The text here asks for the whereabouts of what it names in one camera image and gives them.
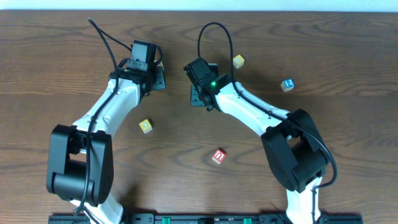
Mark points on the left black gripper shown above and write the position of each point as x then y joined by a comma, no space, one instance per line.
159,78

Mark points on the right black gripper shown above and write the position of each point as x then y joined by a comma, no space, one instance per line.
195,97

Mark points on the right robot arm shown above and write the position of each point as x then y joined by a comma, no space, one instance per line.
296,153

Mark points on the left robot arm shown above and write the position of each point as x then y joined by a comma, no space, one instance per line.
80,166

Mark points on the white patterned wooden block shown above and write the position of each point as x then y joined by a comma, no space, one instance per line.
161,65

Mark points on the yellow block near centre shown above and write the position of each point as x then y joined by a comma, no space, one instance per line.
146,125

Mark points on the yellow block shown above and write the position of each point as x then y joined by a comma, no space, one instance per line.
146,125
238,61

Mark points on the yellow block far side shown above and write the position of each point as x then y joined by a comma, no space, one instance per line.
238,61

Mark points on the red letter U block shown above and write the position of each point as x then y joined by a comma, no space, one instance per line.
218,156

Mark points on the blue number 2 block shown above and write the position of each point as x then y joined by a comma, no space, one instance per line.
287,84

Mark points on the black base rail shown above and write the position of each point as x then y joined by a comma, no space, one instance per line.
267,218

